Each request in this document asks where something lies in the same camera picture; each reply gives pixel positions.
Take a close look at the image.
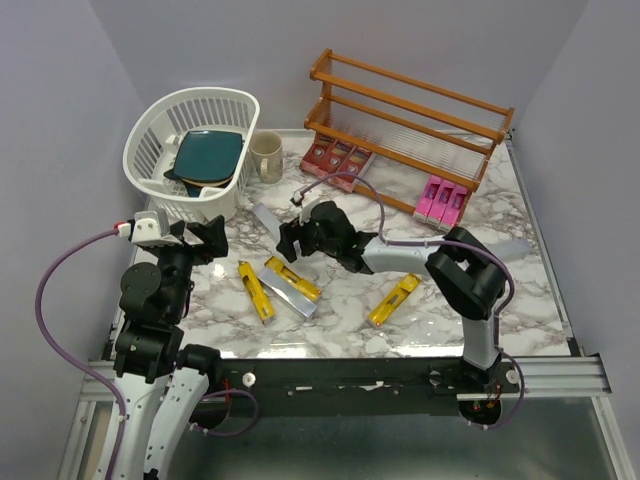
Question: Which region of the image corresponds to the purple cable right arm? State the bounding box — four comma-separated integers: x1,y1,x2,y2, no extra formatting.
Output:
292,172,529,431

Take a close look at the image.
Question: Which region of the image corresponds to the silver toothpaste box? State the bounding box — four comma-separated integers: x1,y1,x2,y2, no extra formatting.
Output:
258,267,317,319
252,203,281,243
489,238,532,262

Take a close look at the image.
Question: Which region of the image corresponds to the yellow curaprox box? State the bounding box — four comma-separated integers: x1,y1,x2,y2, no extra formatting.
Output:
264,256,322,302
368,273,421,326
237,260,275,325

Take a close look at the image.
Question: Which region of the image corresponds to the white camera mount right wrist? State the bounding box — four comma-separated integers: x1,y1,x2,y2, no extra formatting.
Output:
291,191,322,225

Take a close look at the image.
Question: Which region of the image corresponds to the yellow Curaprox box centre left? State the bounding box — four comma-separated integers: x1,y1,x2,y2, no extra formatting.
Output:
264,256,322,302

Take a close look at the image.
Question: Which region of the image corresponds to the white camera mount wrist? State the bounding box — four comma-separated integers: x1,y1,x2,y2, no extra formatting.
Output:
291,191,322,225
114,209,180,247

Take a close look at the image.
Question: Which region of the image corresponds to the white plastic dish basket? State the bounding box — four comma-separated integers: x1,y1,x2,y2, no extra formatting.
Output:
122,87,260,223

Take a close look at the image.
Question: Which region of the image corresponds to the red 3D toothpaste box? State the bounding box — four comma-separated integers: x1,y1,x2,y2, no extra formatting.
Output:
319,140,354,176

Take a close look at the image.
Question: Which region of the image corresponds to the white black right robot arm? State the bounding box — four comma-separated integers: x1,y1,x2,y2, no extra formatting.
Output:
276,201,515,392

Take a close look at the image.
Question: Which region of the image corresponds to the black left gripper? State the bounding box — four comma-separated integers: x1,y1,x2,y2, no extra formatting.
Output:
151,213,229,320

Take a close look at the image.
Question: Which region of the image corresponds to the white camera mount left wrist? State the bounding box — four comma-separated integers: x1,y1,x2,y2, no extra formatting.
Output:
114,209,180,247

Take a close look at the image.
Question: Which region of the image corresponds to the beige ceramic mug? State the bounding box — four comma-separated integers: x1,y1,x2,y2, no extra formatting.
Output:
249,131,284,184

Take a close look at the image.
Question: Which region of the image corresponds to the red Muesrgtei toothpaste box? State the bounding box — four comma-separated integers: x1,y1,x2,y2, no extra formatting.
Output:
333,147,373,192

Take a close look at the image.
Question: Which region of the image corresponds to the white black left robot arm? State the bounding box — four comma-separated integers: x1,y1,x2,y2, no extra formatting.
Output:
94,211,229,479

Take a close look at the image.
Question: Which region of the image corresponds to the yellow Curaprox box right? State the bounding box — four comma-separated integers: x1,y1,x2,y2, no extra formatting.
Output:
368,273,421,326

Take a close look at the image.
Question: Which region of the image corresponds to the aluminium frame rail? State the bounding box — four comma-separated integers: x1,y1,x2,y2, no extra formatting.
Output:
60,345,611,479

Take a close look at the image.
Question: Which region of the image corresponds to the pink Curaprox box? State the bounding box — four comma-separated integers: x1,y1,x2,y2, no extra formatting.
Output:
413,175,443,223
427,180,454,227
439,186,469,231

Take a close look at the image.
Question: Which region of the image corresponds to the teal square plate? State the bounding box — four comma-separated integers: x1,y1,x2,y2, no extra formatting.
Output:
173,130,244,182

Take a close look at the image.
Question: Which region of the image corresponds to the orange wooden shelf rack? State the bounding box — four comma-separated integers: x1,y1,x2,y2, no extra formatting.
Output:
304,49,515,193

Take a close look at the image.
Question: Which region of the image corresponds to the yellow Curaprox box far left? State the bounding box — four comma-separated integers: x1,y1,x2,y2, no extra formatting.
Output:
237,260,275,325

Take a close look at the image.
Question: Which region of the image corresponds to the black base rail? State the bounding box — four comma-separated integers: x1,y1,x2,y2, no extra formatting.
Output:
210,357,519,418

